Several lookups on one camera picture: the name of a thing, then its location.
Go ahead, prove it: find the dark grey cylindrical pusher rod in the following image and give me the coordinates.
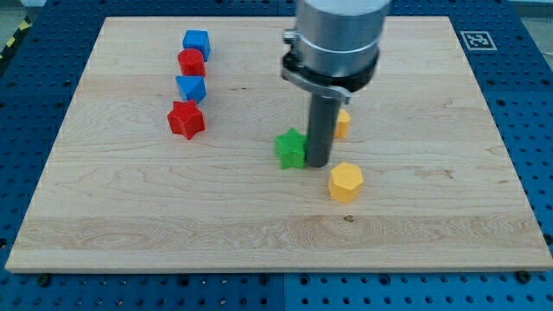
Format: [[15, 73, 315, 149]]
[[306, 93, 340, 168]]

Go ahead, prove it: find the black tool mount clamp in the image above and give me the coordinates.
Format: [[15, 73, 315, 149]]
[[282, 29, 379, 105]]

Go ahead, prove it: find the green star block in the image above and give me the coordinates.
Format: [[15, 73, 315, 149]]
[[275, 128, 307, 169]]

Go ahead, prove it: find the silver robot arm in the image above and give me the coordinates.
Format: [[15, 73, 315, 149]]
[[282, 0, 391, 168]]

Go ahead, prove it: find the red star block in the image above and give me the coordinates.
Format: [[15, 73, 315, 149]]
[[167, 99, 206, 140]]

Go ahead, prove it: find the yellow block behind rod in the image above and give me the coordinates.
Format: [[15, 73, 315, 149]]
[[334, 108, 352, 138]]

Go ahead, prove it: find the yellow hexagon block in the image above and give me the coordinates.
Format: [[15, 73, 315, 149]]
[[328, 162, 364, 203]]

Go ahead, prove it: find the blue triangle block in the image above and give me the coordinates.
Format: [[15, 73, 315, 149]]
[[175, 76, 207, 104]]

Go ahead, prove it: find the red cylinder block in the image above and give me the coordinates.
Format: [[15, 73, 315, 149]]
[[177, 48, 207, 77]]

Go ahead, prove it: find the white fiducial marker tag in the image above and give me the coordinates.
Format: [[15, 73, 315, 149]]
[[461, 30, 497, 51]]

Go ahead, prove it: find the blue cube block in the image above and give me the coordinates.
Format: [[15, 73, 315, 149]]
[[182, 29, 211, 62]]

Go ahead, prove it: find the wooden board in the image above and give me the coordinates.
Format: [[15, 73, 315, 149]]
[[6, 16, 552, 274]]

